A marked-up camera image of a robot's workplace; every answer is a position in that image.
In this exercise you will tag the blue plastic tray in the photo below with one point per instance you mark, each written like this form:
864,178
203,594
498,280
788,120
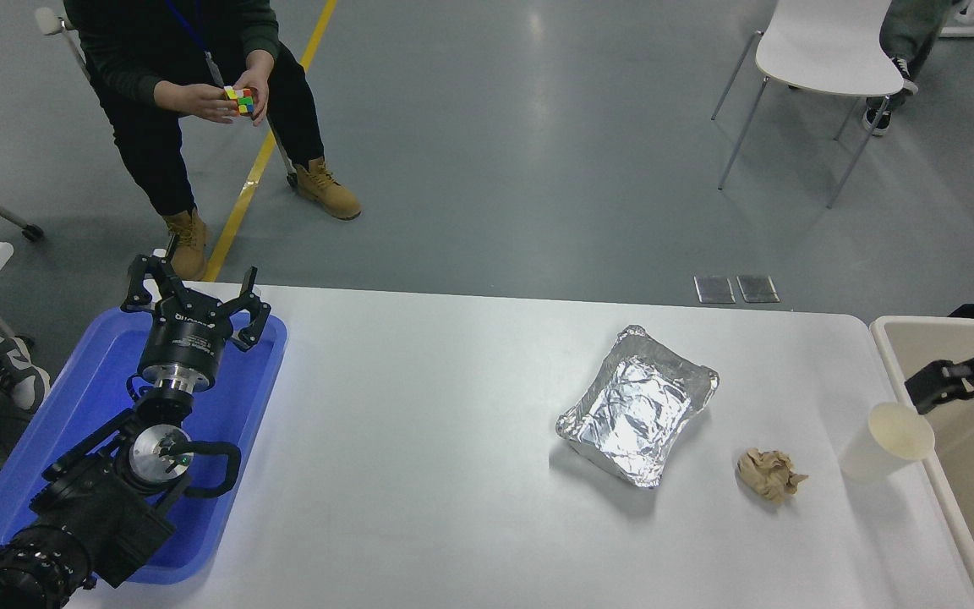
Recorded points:
233,397

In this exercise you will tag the person's right hand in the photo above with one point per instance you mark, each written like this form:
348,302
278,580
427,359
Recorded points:
199,101

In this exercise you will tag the crumpled tan paper ball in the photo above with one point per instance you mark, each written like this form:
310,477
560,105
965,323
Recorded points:
768,475

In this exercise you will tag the grey office chair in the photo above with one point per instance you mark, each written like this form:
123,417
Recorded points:
49,19

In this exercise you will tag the colourful puzzle cube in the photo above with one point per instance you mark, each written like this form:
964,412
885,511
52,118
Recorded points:
240,100

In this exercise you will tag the white plastic chair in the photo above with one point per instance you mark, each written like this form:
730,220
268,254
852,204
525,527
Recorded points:
825,42

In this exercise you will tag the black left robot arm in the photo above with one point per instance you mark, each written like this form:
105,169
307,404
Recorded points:
98,516

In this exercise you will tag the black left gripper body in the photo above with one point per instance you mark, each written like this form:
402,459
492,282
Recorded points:
185,342

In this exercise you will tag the silver foil tray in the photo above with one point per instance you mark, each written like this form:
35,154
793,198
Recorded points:
635,410

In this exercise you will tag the pale paper cup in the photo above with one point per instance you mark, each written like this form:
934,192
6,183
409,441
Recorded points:
884,444

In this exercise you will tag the person's left hand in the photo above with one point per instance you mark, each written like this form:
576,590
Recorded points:
260,76

